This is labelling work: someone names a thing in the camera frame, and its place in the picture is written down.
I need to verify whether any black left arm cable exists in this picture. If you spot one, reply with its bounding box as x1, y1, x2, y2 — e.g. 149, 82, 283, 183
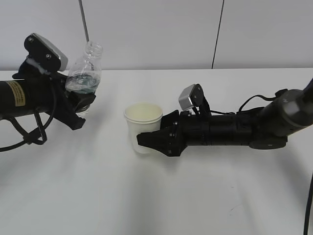
0, 73, 61, 153

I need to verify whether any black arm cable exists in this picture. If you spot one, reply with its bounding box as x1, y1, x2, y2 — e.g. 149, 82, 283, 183
0, 73, 61, 153
210, 94, 278, 116

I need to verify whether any clear water bottle green label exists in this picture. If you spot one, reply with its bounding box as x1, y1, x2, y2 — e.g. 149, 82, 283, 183
65, 41, 103, 94

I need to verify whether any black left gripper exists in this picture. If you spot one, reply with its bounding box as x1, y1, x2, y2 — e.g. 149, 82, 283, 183
12, 61, 96, 130

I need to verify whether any white paper cup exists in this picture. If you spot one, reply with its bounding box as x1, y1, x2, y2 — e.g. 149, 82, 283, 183
124, 102, 163, 154

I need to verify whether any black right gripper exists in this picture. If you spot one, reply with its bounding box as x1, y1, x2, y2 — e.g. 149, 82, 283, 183
136, 110, 196, 157

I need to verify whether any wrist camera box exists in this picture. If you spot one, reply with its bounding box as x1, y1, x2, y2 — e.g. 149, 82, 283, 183
24, 33, 68, 72
179, 84, 211, 117

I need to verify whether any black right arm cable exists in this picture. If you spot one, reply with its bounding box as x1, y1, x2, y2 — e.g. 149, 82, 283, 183
210, 94, 278, 116

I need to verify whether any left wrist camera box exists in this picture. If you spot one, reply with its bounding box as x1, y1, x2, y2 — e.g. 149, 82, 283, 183
24, 33, 68, 72

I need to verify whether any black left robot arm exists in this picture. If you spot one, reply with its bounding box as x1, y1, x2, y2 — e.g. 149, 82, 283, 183
0, 62, 96, 130

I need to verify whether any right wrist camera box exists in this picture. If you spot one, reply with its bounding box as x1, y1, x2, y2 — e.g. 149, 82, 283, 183
179, 84, 211, 117

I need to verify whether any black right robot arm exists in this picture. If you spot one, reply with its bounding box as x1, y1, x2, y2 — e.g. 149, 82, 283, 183
136, 82, 313, 157

